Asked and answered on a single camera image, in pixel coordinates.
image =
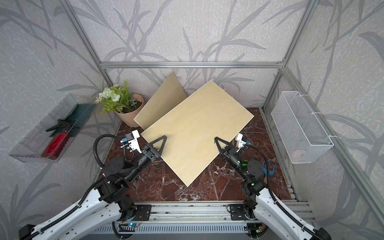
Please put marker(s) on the potted flower plant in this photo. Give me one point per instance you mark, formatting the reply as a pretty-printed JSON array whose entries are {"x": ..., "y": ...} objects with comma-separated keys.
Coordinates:
[{"x": 119, "y": 100}]

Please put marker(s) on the pink item in basket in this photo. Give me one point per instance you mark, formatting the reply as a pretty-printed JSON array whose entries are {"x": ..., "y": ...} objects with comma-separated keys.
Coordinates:
[{"x": 297, "y": 154}]

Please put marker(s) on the green trowel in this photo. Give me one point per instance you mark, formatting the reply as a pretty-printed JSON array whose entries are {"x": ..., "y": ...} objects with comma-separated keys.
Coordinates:
[{"x": 77, "y": 118}]

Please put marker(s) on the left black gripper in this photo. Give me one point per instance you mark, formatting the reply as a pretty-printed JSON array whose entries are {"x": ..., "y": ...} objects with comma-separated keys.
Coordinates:
[{"x": 149, "y": 154}]

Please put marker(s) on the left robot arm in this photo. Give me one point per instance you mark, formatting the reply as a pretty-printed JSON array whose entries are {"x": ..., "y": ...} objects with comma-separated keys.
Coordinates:
[{"x": 106, "y": 199}]

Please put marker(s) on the wooden board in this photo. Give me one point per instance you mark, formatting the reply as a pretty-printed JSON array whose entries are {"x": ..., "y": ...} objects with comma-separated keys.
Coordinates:
[
  {"x": 167, "y": 97},
  {"x": 191, "y": 128}
]

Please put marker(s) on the aluminium front rail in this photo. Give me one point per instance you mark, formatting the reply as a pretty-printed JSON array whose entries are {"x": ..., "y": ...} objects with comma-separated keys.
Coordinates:
[{"x": 209, "y": 217}]

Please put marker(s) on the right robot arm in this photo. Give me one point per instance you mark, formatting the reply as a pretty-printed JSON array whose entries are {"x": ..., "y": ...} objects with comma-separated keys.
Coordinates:
[{"x": 263, "y": 205}]

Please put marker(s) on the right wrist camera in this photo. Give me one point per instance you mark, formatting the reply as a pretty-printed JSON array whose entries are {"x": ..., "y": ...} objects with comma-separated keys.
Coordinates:
[{"x": 241, "y": 141}]

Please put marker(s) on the wooden easel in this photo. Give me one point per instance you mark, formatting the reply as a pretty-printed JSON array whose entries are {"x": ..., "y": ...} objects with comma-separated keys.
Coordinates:
[{"x": 234, "y": 142}]

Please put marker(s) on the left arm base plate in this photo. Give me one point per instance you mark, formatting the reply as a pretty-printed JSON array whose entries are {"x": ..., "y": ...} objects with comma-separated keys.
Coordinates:
[{"x": 137, "y": 213}]

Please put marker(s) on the red spray bottle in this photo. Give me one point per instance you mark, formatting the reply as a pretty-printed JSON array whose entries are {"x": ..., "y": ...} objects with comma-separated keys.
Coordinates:
[{"x": 57, "y": 144}]

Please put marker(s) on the blue hand rake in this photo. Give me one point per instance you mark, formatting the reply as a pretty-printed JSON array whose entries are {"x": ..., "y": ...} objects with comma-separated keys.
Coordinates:
[{"x": 269, "y": 169}]

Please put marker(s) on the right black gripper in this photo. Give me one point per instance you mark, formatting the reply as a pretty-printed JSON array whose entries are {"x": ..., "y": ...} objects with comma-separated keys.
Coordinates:
[{"x": 230, "y": 153}]

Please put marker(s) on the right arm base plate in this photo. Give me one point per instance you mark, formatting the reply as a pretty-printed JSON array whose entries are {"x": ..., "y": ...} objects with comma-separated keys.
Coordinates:
[{"x": 240, "y": 212}]

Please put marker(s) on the aluminium cage frame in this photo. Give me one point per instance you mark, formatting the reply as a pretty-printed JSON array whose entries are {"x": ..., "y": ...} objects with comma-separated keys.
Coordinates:
[{"x": 361, "y": 181}]

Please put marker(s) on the clear plastic wall bin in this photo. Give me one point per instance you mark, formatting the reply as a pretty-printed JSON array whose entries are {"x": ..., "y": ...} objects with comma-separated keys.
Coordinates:
[{"x": 47, "y": 142}]

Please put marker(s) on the white wire basket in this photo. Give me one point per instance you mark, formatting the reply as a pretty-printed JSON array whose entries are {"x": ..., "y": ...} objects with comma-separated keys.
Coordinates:
[{"x": 300, "y": 128}]

